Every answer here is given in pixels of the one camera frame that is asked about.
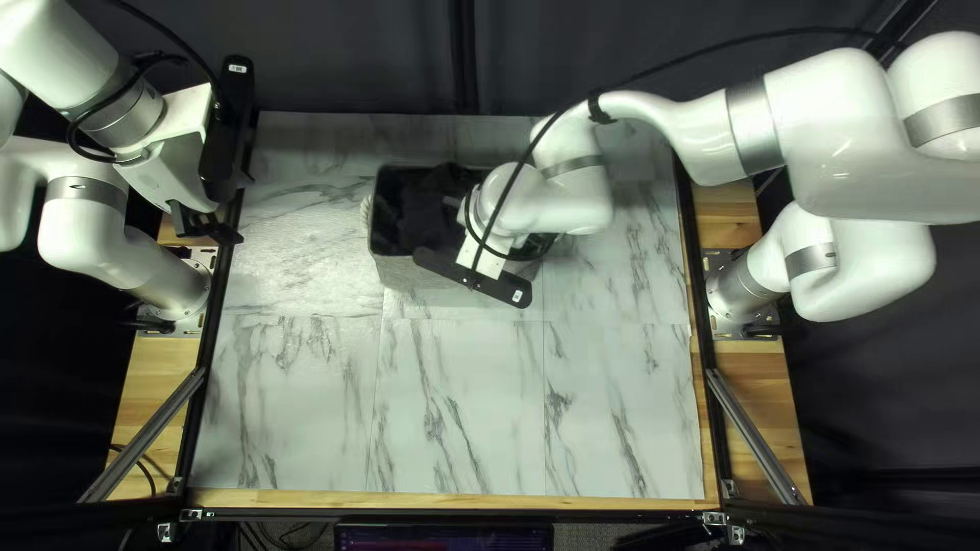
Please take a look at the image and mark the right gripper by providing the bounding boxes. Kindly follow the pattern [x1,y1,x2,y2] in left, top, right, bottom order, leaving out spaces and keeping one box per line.
[455,220,517,282]

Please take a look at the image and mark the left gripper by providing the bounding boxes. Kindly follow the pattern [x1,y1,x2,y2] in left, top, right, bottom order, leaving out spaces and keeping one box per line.
[136,81,245,246]

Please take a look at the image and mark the dark grey sweatshirt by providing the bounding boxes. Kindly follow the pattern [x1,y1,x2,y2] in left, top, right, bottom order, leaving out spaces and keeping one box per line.
[377,164,491,255]

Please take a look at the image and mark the grey fabric basket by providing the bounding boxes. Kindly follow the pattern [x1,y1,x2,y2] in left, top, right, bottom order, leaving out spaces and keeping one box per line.
[360,163,571,297]

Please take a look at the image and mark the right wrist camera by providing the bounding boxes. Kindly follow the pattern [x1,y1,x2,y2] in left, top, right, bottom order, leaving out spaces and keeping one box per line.
[412,247,534,309]

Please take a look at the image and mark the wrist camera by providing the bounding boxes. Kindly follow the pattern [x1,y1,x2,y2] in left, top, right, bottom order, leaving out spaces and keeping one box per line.
[199,55,255,203]
[412,247,534,309]

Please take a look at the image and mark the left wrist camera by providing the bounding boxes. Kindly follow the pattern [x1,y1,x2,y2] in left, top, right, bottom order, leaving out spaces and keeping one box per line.
[199,55,255,203]

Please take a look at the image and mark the black cable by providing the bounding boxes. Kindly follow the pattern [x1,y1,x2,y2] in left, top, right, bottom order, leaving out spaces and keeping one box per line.
[65,0,225,163]
[109,440,159,498]
[461,25,916,265]

